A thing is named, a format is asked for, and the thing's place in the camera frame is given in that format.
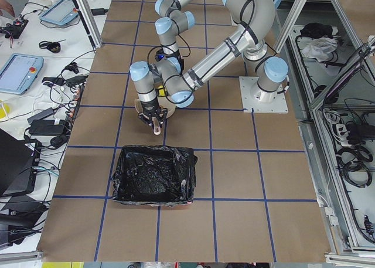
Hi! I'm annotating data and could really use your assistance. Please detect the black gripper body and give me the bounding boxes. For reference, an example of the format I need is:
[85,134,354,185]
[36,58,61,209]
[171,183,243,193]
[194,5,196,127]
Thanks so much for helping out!
[138,103,168,126]

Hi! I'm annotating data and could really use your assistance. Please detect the yellow green toy piece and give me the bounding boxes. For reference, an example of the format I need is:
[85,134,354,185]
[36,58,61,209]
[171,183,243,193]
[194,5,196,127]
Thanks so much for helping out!
[156,86,166,97]

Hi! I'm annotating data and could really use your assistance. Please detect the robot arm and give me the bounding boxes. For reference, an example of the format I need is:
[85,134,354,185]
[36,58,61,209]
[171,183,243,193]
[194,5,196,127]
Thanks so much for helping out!
[129,0,288,133]
[155,0,195,62]

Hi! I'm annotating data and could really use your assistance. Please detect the black lined trash bin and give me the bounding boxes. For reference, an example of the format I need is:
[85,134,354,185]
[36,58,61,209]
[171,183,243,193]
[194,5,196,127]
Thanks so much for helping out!
[112,145,198,206]

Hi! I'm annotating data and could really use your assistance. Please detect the black power brick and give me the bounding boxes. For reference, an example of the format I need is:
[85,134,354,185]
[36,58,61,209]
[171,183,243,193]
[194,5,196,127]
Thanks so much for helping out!
[29,120,70,136]

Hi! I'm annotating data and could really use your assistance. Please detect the black scissors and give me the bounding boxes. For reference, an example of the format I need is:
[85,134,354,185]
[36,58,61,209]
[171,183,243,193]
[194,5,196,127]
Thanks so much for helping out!
[38,39,65,49]

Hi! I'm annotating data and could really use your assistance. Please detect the teach pendant far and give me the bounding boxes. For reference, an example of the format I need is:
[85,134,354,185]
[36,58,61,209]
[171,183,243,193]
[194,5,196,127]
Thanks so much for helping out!
[39,0,78,26]

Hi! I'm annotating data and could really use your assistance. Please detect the teach pendant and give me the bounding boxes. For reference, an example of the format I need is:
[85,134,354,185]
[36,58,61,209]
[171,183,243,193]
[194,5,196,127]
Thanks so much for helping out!
[39,0,78,26]
[1,53,44,94]

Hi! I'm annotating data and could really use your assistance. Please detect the teach pendant near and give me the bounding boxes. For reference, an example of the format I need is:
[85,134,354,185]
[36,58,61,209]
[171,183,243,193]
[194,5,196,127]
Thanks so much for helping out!
[1,53,44,94]

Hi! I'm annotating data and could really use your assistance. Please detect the black laptop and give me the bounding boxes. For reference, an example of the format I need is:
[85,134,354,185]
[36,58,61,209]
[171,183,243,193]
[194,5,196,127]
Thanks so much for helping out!
[1,130,41,197]

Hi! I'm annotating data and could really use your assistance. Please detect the crumpled white cloth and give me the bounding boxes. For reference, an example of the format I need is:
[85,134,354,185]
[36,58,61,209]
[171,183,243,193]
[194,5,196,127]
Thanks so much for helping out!
[302,37,338,62]

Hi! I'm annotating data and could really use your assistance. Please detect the aluminium frame post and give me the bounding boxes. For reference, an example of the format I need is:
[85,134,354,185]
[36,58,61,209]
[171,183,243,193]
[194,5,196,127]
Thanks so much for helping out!
[72,0,103,50]

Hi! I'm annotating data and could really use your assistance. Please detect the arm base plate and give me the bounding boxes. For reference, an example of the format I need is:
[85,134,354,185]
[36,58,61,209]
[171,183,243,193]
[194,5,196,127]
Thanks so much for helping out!
[239,76,289,114]

